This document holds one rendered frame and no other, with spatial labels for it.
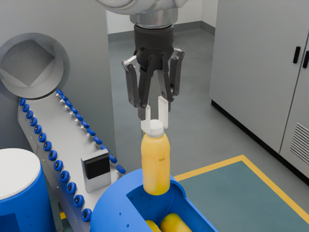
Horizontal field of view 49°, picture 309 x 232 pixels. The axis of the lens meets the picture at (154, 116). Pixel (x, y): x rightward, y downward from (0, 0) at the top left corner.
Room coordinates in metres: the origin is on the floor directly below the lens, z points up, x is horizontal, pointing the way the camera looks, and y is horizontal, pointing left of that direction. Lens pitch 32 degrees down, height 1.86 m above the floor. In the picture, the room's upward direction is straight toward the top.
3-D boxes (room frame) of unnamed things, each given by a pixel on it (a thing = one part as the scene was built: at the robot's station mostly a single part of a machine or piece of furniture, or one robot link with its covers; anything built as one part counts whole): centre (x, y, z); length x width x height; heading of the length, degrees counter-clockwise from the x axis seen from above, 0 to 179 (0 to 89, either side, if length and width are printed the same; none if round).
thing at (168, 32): (0.63, 0.00, 1.62); 0.08 x 0.07 x 0.09; 121
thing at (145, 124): (0.62, 0.02, 1.47); 0.03 x 0.01 x 0.07; 31
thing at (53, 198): (1.53, 0.64, 0.31); 0.06 x 0.06 x 0.63; 31
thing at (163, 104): (0.64, -0.02, 1.47); 0.03 x 0.01 x 0.07; 31
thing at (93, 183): (0.97, 0.21, 1.00); 0.10 x 0.04 x 0.15; 121
